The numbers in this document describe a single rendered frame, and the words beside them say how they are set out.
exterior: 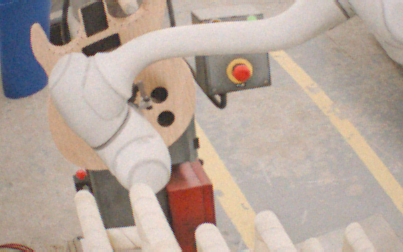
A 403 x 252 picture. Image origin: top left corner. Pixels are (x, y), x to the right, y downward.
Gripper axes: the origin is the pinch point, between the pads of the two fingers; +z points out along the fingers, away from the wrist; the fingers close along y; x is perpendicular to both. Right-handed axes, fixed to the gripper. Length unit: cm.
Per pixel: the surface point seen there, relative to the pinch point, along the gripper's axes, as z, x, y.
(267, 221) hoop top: -74, 6, 11
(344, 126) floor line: 160, -123, 107
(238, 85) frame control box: 14.5, -16.0, 29.2
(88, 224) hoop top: -80, 18, -12
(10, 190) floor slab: 159, -94, -64
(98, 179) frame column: 31.8, -36.3, -9.6
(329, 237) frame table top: -57, -17, 26
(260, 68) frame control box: 14.5, -13.5, 35.5
